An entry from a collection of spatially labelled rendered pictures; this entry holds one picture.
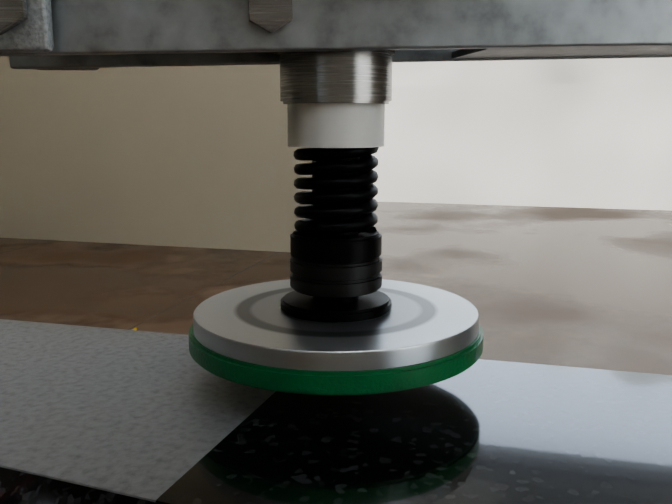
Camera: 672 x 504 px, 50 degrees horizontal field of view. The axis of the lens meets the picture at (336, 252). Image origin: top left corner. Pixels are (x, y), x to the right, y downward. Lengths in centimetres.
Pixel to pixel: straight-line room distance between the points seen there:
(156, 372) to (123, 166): 557
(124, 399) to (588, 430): 32
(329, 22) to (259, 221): 520
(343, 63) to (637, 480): 31
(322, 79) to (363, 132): 5
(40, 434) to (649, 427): 39
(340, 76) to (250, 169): 515
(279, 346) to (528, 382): 21
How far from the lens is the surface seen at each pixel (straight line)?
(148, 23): 47
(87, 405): 54
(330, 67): 49
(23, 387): 60
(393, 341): 47
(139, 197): 609
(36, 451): 49
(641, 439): 50
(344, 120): 49
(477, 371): 59
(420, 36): 48
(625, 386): 59
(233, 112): 567
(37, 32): 45
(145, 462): 45
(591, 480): 44
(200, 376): 58
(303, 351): 45
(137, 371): 60
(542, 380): 58
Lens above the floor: 102
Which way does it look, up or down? 10 degrees down
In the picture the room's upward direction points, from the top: straight up
